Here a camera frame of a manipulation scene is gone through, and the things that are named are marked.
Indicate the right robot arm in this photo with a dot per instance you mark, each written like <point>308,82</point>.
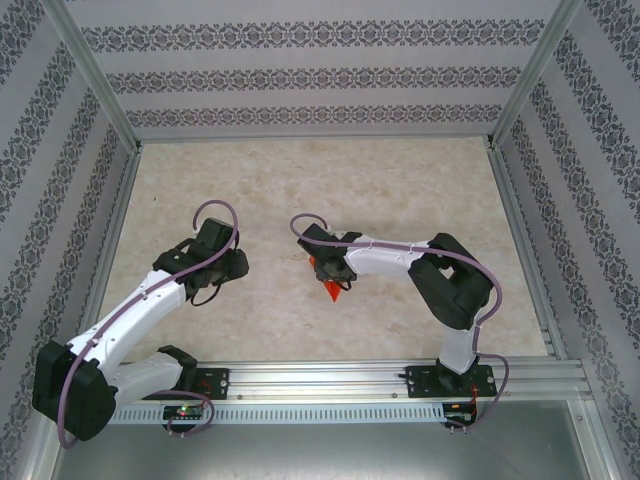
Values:
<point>380,257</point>

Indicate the right aluminium side rail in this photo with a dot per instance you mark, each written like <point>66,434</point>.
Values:
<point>525,250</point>

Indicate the left aluminium side rail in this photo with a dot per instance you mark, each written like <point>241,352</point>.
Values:
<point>107,250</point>

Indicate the orange paper sheet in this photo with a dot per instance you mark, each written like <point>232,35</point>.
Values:
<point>332,291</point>

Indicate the left controller board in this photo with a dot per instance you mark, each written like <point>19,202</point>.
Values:
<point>182,411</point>

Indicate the aluminium side rail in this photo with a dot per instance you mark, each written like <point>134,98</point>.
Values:
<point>525,250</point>
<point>107,250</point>

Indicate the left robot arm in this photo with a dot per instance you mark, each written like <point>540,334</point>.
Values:
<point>135,315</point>

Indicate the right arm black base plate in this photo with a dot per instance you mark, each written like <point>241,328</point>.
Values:
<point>422,382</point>

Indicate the left aluminium frame post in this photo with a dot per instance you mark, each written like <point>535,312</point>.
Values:
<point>92,75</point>

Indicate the aluminium mounting rail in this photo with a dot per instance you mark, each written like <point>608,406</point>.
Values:
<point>320,377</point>

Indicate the right controller board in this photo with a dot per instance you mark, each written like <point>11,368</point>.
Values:
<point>457,414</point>

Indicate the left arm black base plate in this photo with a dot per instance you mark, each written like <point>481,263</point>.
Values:
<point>217,382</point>

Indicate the aluminium frame post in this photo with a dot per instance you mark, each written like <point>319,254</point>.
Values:
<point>92,75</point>
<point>535,70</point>

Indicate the controller board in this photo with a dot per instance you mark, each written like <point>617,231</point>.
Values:
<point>182,411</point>
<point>457,414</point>

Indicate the grey metal shelf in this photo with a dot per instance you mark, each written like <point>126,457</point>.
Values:
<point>320,455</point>

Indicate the right aluminium frame post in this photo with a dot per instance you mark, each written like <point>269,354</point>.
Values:
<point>535,70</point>

